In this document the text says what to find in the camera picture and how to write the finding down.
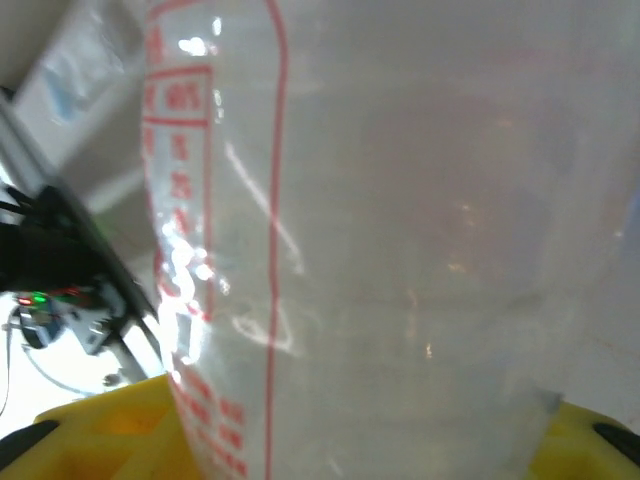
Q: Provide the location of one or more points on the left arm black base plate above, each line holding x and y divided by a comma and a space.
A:
45, 240

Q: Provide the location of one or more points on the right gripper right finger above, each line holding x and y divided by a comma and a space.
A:
590, 455

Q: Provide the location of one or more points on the clear zip bag blue contents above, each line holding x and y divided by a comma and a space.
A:
70, 85

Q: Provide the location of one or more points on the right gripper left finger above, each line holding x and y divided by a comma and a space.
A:
100, 440

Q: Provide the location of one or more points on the clear red-print bottle red cap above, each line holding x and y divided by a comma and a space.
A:
350, 250

